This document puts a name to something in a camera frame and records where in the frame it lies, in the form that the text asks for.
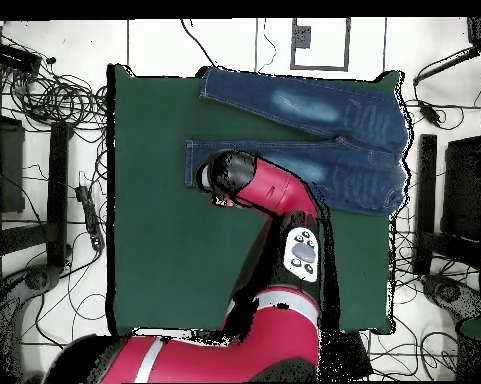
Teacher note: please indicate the black power adapter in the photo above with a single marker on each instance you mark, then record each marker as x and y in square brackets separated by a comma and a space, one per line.
[429, 113]

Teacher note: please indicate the black stand beam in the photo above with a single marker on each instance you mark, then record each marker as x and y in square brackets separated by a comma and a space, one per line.
[426, 192]
[58, 192]

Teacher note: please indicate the long black power strip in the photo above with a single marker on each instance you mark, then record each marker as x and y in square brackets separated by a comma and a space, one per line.
[352, 356]

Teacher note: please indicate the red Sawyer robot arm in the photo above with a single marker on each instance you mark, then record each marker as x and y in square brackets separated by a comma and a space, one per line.
[272, 332]

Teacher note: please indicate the blue denim jeans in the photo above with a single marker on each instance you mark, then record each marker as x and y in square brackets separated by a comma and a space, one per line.
[344, 120]

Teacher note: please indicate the dark green table cloth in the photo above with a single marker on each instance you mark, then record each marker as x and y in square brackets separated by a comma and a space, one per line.
[164, 260]

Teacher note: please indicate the black electronics box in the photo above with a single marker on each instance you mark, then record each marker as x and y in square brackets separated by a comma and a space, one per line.
[14, 58]

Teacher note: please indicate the dark flat panel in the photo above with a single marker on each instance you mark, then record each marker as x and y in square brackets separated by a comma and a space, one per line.
[464, 188]
[10, 168]

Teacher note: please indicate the small grey box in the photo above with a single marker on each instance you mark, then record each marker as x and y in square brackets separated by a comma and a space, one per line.
[302, 36]

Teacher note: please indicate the grey rectangular frame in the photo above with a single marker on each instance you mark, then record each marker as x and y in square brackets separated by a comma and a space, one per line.
[347, 44]

